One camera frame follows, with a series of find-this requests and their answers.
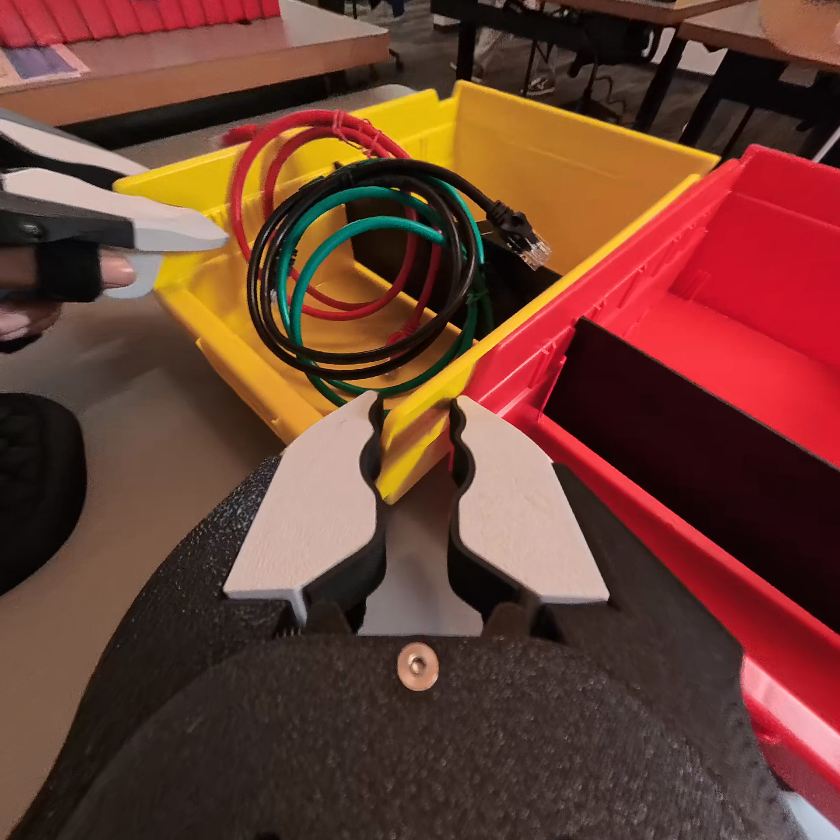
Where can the yellow plastic storage bin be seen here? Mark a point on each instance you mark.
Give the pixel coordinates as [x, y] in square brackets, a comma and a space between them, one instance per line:
[525, 151]

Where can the wooden table with black legs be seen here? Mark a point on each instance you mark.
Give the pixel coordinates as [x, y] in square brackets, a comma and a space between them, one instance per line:
[741, 36]
[656, 10]

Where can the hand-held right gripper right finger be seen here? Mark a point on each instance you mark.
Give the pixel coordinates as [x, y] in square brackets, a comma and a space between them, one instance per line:
[525, 518]

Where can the black mesh chair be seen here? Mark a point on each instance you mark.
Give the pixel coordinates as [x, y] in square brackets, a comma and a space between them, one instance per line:
[33, 492]

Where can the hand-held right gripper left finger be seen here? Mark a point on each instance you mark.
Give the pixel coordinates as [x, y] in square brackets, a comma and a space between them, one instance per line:
[308, 518]

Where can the red ribbed sheet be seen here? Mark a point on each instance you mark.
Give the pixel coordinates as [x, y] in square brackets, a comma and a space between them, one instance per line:
[98, 16]

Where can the red plastic storage bin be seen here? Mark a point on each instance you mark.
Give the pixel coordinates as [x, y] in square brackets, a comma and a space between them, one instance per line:
[754, 367]

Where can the brown wooden table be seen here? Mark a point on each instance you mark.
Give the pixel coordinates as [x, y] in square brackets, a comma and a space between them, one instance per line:
[229, 59]

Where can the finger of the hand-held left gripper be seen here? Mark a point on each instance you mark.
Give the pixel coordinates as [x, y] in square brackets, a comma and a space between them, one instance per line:
[164, 229]
[59, 148]

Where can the person's left hand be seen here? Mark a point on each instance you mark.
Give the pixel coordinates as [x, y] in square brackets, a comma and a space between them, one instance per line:
[118, 270]

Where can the purple paper sheet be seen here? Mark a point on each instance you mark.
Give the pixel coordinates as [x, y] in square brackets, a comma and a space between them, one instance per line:
[39, 62]

